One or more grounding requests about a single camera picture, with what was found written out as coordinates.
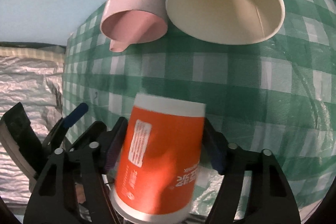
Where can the silver foil mat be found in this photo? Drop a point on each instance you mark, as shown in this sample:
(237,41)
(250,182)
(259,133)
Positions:
(34,78)

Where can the pink plastic cup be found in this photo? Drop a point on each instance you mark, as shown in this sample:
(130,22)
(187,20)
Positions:
(127,22)

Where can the green checkered tablecloth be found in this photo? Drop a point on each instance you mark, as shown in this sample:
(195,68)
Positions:
(278,94)

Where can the orange paper cup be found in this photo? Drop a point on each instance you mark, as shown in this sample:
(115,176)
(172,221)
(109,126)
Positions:
(159,160)

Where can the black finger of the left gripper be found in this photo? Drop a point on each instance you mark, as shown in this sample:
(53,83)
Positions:
(55,137)

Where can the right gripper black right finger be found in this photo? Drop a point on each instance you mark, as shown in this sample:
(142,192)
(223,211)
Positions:
(254,188)

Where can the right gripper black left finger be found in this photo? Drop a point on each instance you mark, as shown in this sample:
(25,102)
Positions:
(54,198)

